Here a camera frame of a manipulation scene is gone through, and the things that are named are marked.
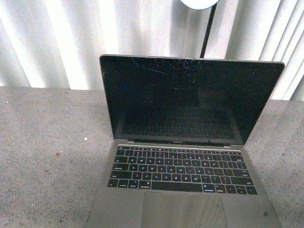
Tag blue desk lamp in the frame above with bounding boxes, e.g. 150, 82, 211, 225
181, 0, 219, 58

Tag silver grey laptop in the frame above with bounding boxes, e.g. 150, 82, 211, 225
86, 55, 285, 228

